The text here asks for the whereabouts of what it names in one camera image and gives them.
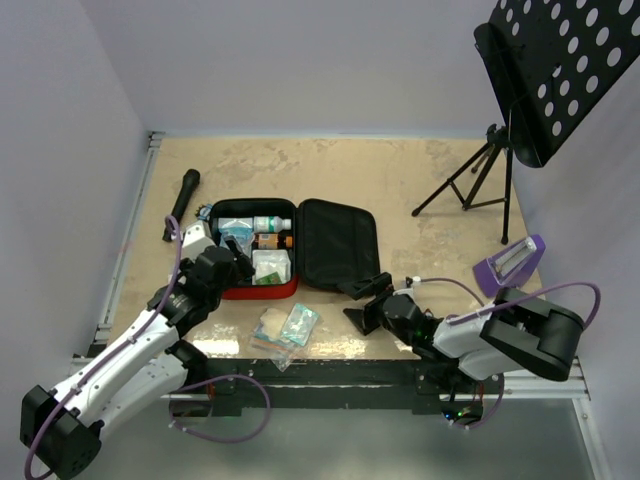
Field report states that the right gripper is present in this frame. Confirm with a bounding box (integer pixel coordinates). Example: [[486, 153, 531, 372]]
[[338, 272, 415, 346]]

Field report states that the blue mask package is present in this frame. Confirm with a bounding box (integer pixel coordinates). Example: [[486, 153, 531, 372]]
[[216, 217, 254, 256]]

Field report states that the white gauze pad packet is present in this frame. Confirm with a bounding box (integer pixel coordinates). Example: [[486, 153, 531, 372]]
[[252, 250, 291, 285]]

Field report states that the amber bottle orange cap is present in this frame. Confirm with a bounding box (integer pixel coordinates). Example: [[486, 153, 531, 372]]
[[252, 233, 293, 250]]

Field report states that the green wind oil box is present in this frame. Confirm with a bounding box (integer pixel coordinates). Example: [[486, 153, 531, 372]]
[[255, 272, 282, 285]]

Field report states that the white medicine bottle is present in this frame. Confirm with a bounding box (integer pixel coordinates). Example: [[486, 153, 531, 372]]
[[253, 216, 292, 234]]

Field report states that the bandage plasters bag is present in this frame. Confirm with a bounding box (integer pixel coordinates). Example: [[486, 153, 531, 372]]
[[281, 303, 320, 347]]

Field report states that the bag with beige gloves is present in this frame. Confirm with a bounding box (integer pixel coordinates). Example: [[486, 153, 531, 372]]
[[249, 308, 301, 372]]

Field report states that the red medicine kit case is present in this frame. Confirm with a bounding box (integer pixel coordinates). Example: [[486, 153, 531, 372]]
[[208, 198, 381, 300]]

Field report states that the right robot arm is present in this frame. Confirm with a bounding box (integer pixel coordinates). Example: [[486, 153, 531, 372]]
[[338, 273, 589, 393]]

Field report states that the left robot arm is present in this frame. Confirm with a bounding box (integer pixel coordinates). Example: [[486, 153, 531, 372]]
[[19, 230, 254, 479]]

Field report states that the blue owl toy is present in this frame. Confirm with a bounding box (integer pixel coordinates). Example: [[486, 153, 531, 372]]
[[195, 204, 213, 221]]

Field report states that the black microphone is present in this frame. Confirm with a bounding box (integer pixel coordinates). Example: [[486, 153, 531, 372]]
[[170, 169, 201, 225]]

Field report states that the purple box device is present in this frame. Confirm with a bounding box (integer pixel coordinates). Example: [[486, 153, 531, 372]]
[[473, 234, 546, 297]]

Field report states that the black music stand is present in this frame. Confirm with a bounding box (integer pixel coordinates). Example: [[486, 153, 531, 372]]
[[412, 0, 640, 246]]

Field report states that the aluminium front rail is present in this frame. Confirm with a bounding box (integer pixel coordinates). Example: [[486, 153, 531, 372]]
[[63, 357, 594, 401]]

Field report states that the aluminium rail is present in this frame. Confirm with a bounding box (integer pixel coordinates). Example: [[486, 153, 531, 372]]
[[87, 131, 166, 358], [63, 357, 594, 401]]

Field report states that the aluminium left rail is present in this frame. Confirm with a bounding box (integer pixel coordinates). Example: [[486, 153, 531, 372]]
[[87, 131, 166, 358]]

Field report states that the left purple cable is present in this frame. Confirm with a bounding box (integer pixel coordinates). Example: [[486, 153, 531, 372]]
[[23, 214, 271, 480]]

